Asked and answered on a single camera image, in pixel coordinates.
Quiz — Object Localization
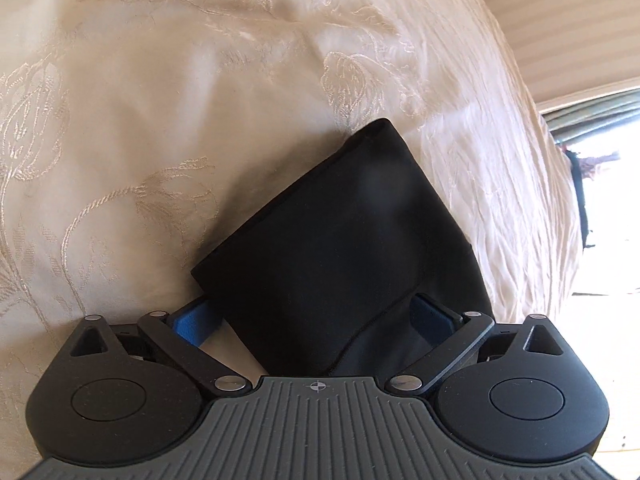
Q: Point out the black pants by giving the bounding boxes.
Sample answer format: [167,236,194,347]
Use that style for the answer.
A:
[192,119,491,380]

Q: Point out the black cloth on bed edge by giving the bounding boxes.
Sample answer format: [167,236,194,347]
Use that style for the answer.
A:
[564,150,594,249]

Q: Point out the cream embroidered bedspread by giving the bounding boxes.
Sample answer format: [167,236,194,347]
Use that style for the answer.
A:
[1,0,580,479]

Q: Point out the green striped curtain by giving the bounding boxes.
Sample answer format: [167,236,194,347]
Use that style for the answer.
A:
[542,89,640,145]

